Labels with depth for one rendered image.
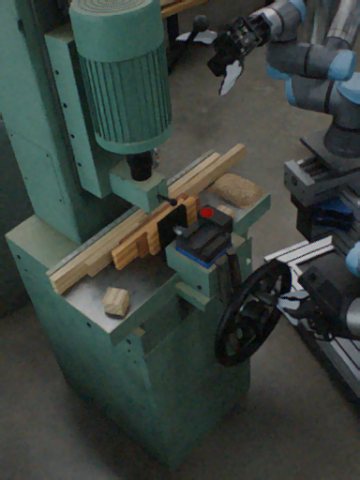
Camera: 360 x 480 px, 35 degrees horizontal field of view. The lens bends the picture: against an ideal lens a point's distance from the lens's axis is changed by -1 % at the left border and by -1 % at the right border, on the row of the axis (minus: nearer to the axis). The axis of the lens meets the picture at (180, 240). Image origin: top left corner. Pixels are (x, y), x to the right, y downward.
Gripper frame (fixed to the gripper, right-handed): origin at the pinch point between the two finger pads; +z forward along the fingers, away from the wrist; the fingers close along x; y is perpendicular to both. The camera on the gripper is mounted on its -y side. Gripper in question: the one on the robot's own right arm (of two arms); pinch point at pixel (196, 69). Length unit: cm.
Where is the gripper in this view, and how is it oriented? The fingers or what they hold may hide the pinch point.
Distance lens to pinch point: 126.1
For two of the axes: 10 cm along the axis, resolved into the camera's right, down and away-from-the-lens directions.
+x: 6.1, 7.9, 0.4
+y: 4.1, -2.7, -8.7
